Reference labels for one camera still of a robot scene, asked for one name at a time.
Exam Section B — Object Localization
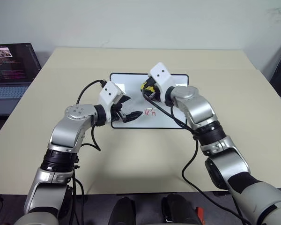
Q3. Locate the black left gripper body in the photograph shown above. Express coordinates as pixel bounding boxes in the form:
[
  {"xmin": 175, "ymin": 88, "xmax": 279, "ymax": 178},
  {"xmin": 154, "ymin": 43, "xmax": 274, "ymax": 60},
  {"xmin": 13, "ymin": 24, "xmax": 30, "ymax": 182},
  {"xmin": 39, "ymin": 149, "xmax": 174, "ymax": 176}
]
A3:
[{"xmin": 109, "ymin": 97, "xmax": 127, "ymax": 122}]

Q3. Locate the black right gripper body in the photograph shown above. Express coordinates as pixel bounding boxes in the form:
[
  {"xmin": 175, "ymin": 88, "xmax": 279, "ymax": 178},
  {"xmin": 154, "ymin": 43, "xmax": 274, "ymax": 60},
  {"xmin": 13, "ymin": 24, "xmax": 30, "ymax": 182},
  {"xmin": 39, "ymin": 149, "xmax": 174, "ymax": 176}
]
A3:
[{"xmin": 145, "ymin": 78, "xmax": 163, "ymax": 103}]

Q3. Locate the yellow and black eraser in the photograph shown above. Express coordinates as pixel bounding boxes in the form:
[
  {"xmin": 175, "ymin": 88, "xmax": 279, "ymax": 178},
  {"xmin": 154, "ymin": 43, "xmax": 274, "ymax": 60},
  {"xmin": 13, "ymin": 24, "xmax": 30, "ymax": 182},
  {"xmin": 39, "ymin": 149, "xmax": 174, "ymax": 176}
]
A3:
[{"xmin": 140, "ymin": 80, "xmax": 156, "ymax": 93}]

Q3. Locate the dark rounded shape with red tab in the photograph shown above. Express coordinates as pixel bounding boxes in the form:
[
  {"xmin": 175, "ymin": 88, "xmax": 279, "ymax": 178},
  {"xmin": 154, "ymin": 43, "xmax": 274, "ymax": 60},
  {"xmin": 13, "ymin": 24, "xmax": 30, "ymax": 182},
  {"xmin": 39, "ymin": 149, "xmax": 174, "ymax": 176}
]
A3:
[{"xmin": 161, "ymin": 193, "xmax": 205, "ymax": 225}]

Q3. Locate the dark open laptop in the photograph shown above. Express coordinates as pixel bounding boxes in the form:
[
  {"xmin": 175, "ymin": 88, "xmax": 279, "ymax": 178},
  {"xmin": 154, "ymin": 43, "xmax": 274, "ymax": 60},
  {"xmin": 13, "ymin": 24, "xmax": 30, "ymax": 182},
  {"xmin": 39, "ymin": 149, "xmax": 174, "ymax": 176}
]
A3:
[{"xmin": 0, "ymin": 43, "xmax": 43, "ymax": 117}]

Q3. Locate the white whiteboard with black frame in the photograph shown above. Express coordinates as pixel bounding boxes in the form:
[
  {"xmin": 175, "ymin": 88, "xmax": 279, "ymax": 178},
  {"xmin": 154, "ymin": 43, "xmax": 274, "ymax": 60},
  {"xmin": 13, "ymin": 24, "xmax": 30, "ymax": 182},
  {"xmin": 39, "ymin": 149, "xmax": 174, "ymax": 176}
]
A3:
[{"xmin": 109, "ymin": 72, "xmax": 191, "ymax": 129}]

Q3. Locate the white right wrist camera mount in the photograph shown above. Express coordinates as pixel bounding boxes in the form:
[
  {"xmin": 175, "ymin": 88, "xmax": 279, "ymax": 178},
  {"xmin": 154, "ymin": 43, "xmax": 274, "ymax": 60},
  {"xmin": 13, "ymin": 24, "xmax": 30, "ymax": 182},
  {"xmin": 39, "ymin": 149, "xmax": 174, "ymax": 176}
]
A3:
[{"xmin": 148, "ymin": 62, "xmax": 176, "ymax": 103}]

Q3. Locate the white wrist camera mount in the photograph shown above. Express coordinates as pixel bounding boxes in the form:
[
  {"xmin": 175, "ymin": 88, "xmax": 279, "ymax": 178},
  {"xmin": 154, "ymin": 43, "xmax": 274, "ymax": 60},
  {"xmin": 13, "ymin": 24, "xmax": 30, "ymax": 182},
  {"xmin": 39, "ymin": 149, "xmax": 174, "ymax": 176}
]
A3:
[
  {"xmin": 98, "ymin": 81, "xmax": 125, "ymax": 122},
  {"xmin": 148, "ymin": 62, "xmax": 176, "ymax": 103}
]

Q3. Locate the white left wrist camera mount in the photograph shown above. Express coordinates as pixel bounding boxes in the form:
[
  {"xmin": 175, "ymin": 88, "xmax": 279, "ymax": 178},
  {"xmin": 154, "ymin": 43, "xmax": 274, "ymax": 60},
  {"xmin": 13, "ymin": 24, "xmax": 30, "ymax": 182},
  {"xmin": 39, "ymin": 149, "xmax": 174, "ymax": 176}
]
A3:
[{"xmin": 98, "ymin": 81, "xmax": 125, "ymax": 122}]

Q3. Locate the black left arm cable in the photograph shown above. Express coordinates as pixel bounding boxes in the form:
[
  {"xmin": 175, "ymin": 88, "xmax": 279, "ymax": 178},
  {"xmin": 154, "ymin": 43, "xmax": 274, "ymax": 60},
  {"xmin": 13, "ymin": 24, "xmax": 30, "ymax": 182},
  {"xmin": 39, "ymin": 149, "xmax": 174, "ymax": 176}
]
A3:
[{"xmin": 76, "ymin": 79, "xmax": 107, "ymax": 152}]

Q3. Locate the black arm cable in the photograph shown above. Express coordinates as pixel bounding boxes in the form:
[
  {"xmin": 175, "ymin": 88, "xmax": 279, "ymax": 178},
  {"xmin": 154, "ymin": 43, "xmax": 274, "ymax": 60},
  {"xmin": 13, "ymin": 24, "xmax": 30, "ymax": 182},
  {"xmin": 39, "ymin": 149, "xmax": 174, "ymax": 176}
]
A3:
[
  {"xmin": 76, "ymin": 79, "xmax": 107, "ymax": 152},
  {"xmin": 141, "ymin": 90, "xmax": 249, "ymax": 225}
]

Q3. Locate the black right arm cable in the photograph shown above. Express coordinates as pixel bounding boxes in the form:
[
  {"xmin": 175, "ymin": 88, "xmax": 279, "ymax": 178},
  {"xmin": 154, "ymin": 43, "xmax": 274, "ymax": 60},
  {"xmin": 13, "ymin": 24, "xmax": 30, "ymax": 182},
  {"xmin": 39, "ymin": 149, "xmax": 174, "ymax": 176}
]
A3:
[{"xmin": 141, "ymin": 90, "xmax": 249, "ymax": 225}]

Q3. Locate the black robot body cable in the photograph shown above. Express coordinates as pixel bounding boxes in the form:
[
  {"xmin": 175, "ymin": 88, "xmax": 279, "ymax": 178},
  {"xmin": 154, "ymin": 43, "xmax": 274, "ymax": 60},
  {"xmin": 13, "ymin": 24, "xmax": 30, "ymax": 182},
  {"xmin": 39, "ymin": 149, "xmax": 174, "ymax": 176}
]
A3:
[{"xmin": 69, "ymin": 172, "xmax": 87, "ymax": 213}]

